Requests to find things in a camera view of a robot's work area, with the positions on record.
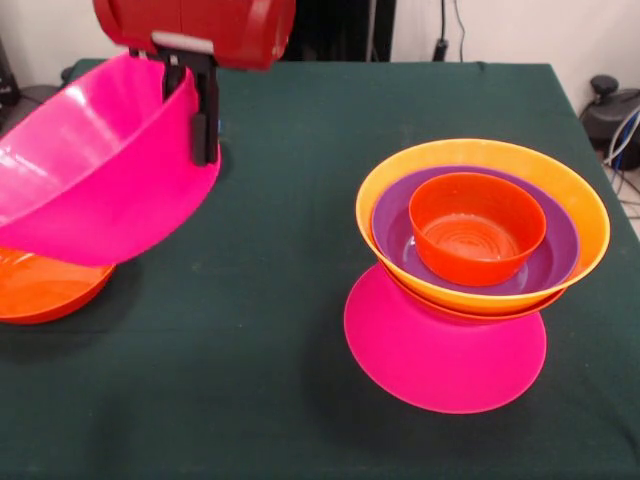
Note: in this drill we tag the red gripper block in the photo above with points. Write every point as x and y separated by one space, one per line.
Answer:
225 25

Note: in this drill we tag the pink bowl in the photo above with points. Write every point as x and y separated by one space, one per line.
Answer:
115 200
445 365

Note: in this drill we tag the purple bowl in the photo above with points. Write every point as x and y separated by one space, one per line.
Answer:
390 220

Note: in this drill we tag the orange bowl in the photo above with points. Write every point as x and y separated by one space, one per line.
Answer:
480 152

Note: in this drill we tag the small red bowl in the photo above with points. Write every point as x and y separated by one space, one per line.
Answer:
475 260

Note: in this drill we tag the deep red-orange bowl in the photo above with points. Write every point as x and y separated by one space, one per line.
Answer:
500 316

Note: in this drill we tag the shallow red-orange bowl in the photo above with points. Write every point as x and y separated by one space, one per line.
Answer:
40 295

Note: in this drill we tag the dark green tablecloth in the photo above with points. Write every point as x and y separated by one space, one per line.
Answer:
300 440

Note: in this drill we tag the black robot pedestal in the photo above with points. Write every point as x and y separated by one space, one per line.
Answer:
340 30

